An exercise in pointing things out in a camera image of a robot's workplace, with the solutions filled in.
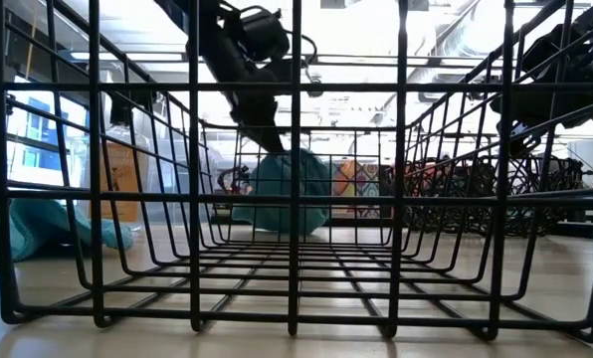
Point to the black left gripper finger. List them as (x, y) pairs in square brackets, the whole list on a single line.
[(269, 139)]

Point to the blue microfiber towel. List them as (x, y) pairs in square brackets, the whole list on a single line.
[(33, 229), (269, 179)]

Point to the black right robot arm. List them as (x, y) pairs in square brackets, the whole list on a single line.
[(590, 54)]

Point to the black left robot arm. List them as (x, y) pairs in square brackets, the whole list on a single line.
[(212, 45)]

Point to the colourful patterned panel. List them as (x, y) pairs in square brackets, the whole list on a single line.
[(366, 181)]

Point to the clear plastic bin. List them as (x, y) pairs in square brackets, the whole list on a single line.
[(122, 179)]

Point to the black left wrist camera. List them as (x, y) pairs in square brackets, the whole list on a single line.
[(264, 35)]

